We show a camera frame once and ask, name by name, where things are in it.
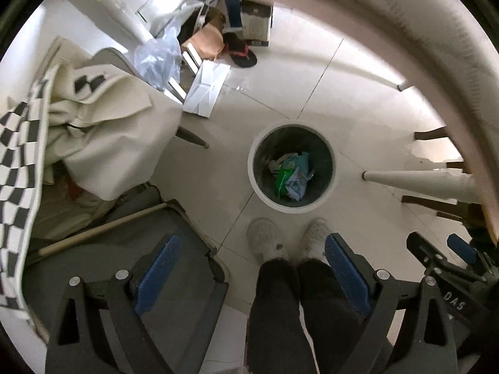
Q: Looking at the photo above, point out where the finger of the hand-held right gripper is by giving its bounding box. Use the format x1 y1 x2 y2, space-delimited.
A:
406 232 446 278
447 233 489 278

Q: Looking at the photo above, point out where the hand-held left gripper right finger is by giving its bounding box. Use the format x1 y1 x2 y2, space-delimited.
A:
324 233 459 374

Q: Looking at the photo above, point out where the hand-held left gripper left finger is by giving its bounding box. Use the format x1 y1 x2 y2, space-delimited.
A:
45 233 184 374

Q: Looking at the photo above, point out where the white round trash bin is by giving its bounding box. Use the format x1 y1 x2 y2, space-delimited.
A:
247 122 337 214

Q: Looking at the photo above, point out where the white right slipper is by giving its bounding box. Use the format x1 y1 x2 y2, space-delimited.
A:
299 218 332 262

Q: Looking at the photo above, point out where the white slipper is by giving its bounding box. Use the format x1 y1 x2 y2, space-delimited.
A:
247 218 290 265
299 218 332 262

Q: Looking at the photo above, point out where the person's right leg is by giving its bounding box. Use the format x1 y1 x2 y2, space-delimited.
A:
298 258 395 374

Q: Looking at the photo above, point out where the person's leg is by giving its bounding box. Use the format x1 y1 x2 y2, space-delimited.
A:
245 258 302 374
298 258 395 374

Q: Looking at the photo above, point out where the person's left leg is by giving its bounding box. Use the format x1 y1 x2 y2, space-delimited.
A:
245 258 302 374

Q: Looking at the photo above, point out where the white left slipper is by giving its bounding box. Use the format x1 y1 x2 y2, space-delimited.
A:
247 218 290 265

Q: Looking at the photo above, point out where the crumpled blue white wrapper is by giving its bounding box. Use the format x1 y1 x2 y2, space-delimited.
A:
286 153 315 202

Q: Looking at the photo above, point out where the green plastic packet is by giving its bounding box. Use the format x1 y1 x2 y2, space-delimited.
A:
274 156 302 198

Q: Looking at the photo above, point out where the cream cloth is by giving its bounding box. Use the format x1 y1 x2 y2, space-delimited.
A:
46 61 185 203

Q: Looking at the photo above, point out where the black white checkered blanket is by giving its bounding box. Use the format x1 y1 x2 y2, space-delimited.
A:
0 36 65 322

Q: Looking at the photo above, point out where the flat white paper box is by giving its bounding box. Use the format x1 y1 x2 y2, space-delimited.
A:
182 61 231 118

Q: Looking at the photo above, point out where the clear plastic bag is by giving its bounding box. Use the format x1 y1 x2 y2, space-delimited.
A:
133 26 183 91

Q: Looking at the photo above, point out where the white round table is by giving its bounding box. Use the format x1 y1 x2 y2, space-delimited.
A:
95 0 499 244

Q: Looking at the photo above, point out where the black red sandal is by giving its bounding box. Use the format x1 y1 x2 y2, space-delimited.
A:
223 32 258 69

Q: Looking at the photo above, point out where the brown paper bag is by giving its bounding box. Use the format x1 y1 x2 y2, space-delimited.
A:
182 21 227 62

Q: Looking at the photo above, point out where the printed cardboard box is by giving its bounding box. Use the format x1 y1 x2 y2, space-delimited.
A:
239 0 274 47

